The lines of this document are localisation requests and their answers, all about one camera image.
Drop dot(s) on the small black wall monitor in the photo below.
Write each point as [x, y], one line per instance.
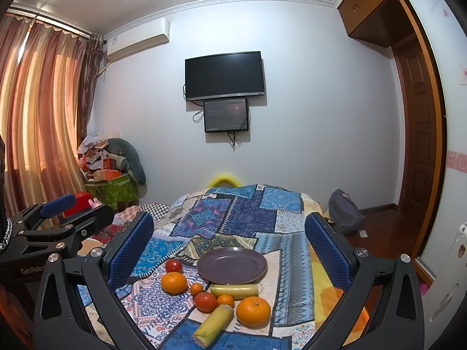
[226, 115]

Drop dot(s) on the yellow round cushion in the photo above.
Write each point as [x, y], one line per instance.
[224, 179]

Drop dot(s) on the green storage box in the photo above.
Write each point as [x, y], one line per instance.
[119, 193]

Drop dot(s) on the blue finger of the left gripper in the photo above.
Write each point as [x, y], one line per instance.
[57, 206]

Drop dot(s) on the white sticker-covered object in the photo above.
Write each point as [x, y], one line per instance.
[445, 295]

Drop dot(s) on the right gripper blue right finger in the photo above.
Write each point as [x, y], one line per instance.
[335, 263]

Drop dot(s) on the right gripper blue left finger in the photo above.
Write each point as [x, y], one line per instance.
[125, 250]

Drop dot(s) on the purple round plate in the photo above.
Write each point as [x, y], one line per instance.
[232, 265]

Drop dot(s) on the large red tomato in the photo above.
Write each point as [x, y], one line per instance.
[205, 302]

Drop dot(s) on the small red tomato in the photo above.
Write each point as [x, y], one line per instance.
[173, 265]

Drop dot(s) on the grey plush toy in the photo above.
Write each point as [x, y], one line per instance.
[127, 159]

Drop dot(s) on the brown overhead cabinet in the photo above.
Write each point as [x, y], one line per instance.
[384, 23]

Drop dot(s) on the grey backpack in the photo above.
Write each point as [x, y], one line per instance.
[347, 218]

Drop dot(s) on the large orange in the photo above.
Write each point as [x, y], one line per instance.
[253, 312]
[174, 283]

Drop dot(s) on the black wall television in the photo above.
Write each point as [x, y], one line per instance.
[239, 74]

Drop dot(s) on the white air conditioner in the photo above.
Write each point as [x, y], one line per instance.
[140, 38]

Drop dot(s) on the blue patchwork bedspread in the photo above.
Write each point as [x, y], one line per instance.
[223, 245]

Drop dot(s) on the brown wooden door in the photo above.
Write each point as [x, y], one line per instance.
[422, 137]

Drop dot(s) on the pile of clothes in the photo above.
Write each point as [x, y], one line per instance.
[95, 160]

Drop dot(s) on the orange striped curtain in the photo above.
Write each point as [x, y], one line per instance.
[48, 78]

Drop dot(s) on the small tangerine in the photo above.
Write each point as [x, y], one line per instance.
[226, 299]
[196, 288]

